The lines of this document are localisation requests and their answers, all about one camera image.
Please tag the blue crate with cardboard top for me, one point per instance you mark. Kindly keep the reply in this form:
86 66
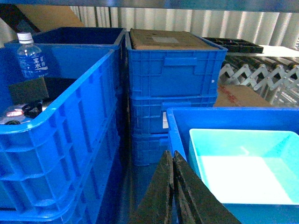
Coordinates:
163 78

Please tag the blue ribbed crate left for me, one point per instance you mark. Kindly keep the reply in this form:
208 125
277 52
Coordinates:
63 166

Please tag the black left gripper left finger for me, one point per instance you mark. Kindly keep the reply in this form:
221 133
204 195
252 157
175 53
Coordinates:
156 205

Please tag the clear water bottle blue label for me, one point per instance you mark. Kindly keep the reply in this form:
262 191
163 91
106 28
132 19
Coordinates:
31 58

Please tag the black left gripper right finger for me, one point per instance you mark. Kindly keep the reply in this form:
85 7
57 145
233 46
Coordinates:
194 201

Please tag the white foam sheet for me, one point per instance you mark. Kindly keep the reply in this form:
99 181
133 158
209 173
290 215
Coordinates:
278 51

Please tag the black compartment tray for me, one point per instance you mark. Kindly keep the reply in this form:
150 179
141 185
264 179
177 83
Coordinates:
237 45

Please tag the expandable roller conveyor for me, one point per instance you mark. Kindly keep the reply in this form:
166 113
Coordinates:
276 79

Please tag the blue crate rear left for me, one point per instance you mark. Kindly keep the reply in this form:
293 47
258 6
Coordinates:
81 47

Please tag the teal plastic tray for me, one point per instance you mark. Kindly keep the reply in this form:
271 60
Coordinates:
247 166

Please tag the brown cardboard box red print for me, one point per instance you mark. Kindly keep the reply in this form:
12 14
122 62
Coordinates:
239 96

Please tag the large blue plastic bin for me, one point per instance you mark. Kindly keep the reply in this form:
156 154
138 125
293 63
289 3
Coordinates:
182 119

